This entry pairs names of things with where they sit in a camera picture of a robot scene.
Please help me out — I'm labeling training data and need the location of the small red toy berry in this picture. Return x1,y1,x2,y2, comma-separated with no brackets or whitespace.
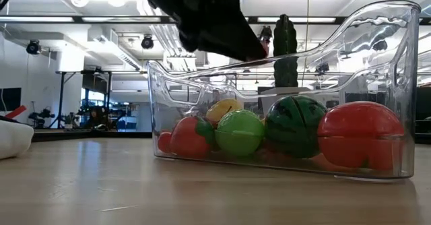
157,131,173,154

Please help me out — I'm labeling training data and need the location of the green toy lime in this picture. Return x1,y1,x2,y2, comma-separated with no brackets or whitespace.
214,109,266,157

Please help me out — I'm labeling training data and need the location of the white folded cloth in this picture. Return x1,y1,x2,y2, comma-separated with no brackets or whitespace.
0,119,35,161

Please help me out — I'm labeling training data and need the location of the toy watermelon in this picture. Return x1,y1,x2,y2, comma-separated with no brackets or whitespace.
265,95,328,159

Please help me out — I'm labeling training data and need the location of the yellow toy bell pepper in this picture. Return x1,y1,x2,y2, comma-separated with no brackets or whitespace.
205,98,244,125

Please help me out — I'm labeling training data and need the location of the black metal stand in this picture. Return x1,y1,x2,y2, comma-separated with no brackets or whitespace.
48,69,114,130

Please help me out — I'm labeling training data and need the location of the red plastic piece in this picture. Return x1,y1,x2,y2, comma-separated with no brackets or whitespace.
3,104,28,120

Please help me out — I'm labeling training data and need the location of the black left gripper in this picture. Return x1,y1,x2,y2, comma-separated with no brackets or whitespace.
147,0,269,63

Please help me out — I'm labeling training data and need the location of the black wall monitor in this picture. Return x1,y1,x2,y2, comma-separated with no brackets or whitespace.
0,87,22,112

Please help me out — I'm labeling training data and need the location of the large red toy tomato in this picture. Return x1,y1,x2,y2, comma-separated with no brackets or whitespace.
317,100,406,171

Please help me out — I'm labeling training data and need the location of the black ceiling spotlight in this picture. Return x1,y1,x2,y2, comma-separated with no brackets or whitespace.
141,34,155,51
259,25,273,40
26,39,42,56

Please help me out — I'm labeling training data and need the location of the clear plastic container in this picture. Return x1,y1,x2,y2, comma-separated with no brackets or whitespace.
146,0,422,181

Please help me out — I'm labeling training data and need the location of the red toy strawberry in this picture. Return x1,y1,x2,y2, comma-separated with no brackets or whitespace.
169,116,216,158

